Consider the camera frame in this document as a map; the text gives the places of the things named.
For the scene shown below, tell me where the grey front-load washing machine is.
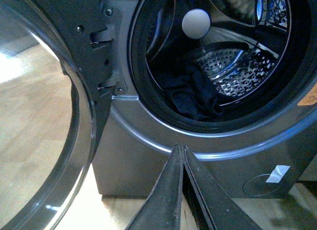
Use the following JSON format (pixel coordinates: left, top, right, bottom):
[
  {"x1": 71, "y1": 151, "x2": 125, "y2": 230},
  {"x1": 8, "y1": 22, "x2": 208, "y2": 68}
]
[{"x1": 93, "y1": 0, "x2": 317, "y2": 198}]

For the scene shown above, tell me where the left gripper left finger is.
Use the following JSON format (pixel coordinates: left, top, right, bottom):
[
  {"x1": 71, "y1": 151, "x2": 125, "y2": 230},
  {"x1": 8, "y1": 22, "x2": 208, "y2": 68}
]
[{"x1": 126, "y1": 145, "x2": 183, "y2": 230}]

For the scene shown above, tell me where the washing machine glass door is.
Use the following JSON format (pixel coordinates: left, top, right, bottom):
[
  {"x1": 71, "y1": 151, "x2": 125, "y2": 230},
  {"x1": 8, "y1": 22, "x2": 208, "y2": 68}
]
[{"x1": 0, "y1": 0, "x2": 112, "y2": 230}]

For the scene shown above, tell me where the navy blue garment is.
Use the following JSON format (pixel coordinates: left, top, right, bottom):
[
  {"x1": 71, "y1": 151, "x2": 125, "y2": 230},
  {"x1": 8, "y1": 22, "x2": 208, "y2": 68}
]
[{"x1": 157, "y1": 63, "x2": 223, "y2": 121}]

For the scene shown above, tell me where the white tape strip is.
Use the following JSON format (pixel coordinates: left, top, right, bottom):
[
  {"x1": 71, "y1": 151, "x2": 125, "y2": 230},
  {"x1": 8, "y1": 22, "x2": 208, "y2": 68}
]
[{"x1": 266, "y1": 165, "x2": 290, "y2": 184}]

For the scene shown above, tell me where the orange warning sticker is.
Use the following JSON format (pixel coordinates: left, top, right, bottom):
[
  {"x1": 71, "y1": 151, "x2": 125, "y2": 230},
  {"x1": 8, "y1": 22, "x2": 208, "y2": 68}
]
[{"x1": 297, "y1": 84, "x2": 317, "y2": 106}]

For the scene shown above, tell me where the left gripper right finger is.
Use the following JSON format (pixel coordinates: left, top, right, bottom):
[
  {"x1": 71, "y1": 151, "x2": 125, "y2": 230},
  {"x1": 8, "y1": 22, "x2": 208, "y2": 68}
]
[{"x1": 182, "y1": 146, "x2": 261, "y2": 230}]

